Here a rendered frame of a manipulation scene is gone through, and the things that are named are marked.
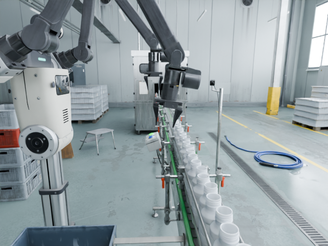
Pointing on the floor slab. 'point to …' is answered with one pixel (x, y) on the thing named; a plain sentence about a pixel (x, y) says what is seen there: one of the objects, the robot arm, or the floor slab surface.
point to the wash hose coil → (274, 163)
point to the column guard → (273, 100)
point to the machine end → (144, 103)
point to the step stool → (96, 136)
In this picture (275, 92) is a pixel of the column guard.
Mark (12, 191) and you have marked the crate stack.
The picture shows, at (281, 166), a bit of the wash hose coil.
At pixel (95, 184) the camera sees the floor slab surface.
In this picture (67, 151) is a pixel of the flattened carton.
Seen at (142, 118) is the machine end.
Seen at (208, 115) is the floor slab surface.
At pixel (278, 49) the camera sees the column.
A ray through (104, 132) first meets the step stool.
